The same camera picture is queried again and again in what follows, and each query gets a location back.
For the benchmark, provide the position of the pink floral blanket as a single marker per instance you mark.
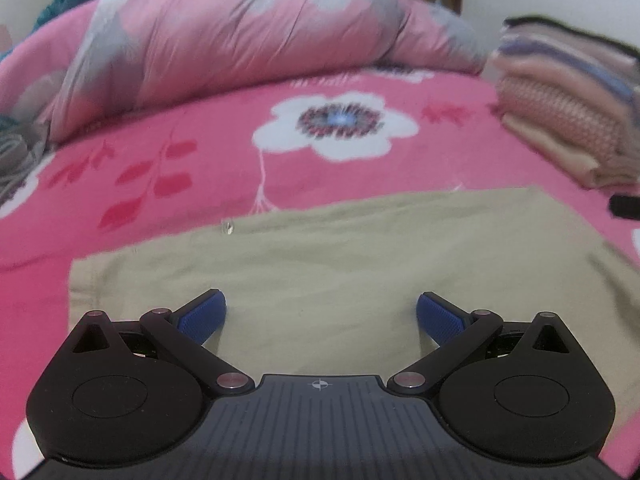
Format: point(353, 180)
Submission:
point(200, 135)

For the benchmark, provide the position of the pink floral quilt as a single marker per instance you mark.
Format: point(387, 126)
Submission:
point(225, 35)

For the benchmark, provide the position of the stack of folded clothes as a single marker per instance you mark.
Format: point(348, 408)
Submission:
point(565, 100)

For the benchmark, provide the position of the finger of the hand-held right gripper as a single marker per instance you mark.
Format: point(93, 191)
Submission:
point(627, 207)

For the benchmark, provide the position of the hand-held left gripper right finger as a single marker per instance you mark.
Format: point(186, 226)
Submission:
point(440, 317)

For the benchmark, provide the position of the beige pants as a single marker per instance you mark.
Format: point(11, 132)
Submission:
point(350, 260)

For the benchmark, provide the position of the grey plaid clothes pile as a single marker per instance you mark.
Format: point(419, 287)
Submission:
point(15, 160)

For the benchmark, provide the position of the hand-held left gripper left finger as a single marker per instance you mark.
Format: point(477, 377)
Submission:
point(205, 315)

